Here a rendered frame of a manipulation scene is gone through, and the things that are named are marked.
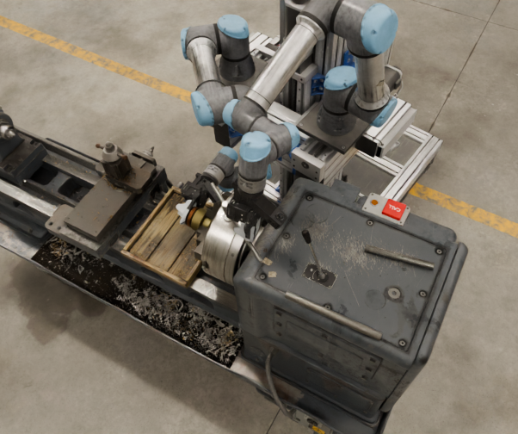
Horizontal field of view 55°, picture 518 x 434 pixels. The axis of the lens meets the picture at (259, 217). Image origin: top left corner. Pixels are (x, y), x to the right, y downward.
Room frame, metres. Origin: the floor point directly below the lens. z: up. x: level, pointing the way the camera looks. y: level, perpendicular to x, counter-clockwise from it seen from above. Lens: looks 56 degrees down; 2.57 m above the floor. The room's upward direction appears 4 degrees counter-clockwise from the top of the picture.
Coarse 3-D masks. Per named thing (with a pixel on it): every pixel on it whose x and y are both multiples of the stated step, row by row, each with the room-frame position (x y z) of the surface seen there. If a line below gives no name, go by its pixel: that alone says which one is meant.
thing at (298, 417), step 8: (272, 352) 0.58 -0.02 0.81; (272, 384) 0.50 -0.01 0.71; (272, 392) 0.48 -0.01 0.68; (280, 400) 0.46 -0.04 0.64; (280, 408) 0.44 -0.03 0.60; (288, 416) 0.42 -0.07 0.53; (296, 416) 0.48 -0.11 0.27; (304, 416) 0.46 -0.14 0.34; (304, 424) 0.45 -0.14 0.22; (312, 424) 0.42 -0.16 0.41; (320, 424) 0.42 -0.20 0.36; (320, 432) 0.41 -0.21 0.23; (328, 432) 0.40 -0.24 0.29
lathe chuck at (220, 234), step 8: (232, 200) 0.96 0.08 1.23; (216, 216) 0.90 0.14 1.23; (224, 216) 0.90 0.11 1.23; (216, 224) 0.87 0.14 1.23; (224, 224) 0.87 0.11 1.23; (232, 224) 0.87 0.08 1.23; (208, 232) 0.85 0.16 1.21; (216, 232) 0.85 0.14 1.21; (224, 232) 0.84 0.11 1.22; (232, 232) 0.84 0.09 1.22; (208, 240) 0.83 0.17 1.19; (216, 240) 0.83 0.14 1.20; (224, 240) 0.82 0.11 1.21; (208, 248) 0.82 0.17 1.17; (216, 248) 0.81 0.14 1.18; (224, 248) 0.80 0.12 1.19; (208, 256) 0.80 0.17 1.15; (216, 256) 0.79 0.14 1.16; (224, 256) 0.79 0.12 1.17; (216, 264) 0.78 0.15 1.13; (224, 264) 0.77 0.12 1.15; (208, 272) 0.79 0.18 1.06; (216, 272) 0.77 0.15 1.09; (224, 272) 0.76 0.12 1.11; (224, 280) 0.76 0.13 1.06
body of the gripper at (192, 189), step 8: (200, 176) 1.17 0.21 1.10; (208, 176) 1.16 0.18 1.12; (192, 184) 1.12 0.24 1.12; (200, 184) 1.14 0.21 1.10; (216, 184) 1.14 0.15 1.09; (184, 192) 1.09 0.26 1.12; (192, 192) 1.09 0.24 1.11; (200, 192) 1.09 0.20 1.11; (184, 200) 1.10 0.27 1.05; (200, 200) 1.06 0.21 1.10
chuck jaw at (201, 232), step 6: (198, 228) 0.94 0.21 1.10; (204, 228) 0.94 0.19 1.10; (198, 234) 0.92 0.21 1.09; (204, 234) 0.91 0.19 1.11; (198, 240) 0.89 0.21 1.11; (204, 240) 0.89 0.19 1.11; (198, 246) 0.86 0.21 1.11; (198, 252) 0.84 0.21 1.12; (198, 258) 0.83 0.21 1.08; (204, 264) 0.80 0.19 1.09
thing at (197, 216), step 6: (192, 210) 1.01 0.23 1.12; (198, 210) 1.00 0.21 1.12; (204, 210) 1.01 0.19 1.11; (186, 216) 0.99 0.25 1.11; (192, 216) 0.99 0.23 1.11; (198, 216) 0.98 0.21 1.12; (204, 216) 0.98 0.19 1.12; (186, 222) 0.98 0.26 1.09; (192, 222) 0.97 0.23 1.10; (198, 222) 0.96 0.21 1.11; (204, 222) 0.96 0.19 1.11; (210, 222) 0.96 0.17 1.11; (192, 228) 0.96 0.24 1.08
